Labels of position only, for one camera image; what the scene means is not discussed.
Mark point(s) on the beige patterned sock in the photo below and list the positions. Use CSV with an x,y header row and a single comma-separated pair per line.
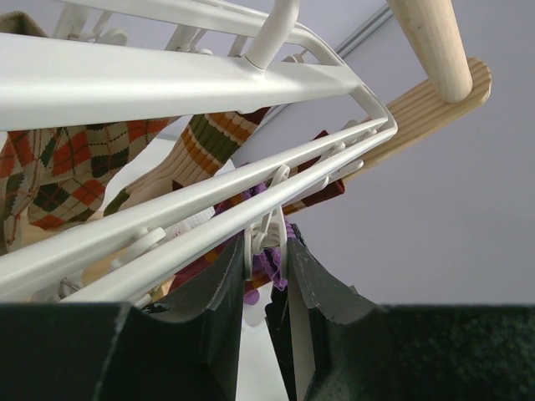
x,y
205,145

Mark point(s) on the white plastic clip hanger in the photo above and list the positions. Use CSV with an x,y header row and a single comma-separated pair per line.
x,y
120,61

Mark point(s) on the purple orange striped sock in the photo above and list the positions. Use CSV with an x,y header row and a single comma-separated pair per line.
x,y
265,267

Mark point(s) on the argyle sock left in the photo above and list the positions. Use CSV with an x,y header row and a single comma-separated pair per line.
x,y
57,177

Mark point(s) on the wooden hanger rack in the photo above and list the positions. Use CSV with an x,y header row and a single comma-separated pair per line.
x,y
456,84

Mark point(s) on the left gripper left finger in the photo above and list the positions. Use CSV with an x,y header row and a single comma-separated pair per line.
x,y
183,347

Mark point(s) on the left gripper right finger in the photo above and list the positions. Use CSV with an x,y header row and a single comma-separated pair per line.
x,y
332,343

